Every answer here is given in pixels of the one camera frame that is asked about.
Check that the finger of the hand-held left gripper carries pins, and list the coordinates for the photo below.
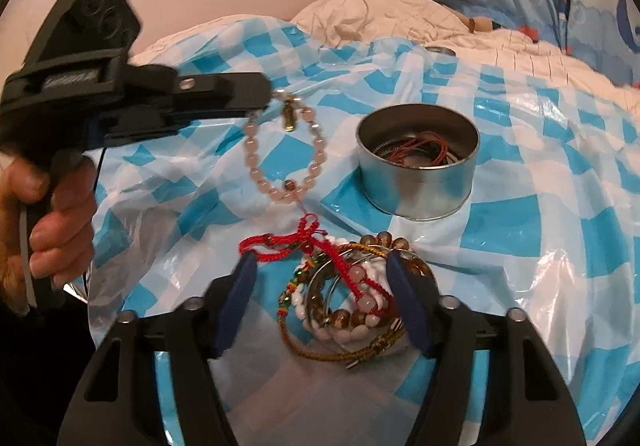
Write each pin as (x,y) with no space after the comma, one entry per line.
(225,90)

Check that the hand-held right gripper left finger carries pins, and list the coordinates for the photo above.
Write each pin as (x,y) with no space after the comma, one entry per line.
(244,291)

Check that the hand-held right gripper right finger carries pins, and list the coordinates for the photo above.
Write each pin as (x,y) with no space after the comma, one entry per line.
(405,296)

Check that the silver metal bangle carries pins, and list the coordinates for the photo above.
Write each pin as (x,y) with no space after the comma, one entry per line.
(362,250)

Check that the round metal tin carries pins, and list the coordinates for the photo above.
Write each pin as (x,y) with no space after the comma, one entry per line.
(410,196)

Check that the person's left hand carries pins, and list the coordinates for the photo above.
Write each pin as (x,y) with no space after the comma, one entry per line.
(60,226)

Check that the white duvet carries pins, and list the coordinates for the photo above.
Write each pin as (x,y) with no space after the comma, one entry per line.
(360,10)

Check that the blue checkered plastic sheet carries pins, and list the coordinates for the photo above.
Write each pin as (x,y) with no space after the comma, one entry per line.
(525,150)

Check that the wooden bead ornament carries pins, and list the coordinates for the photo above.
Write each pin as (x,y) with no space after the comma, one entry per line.
(478,23)

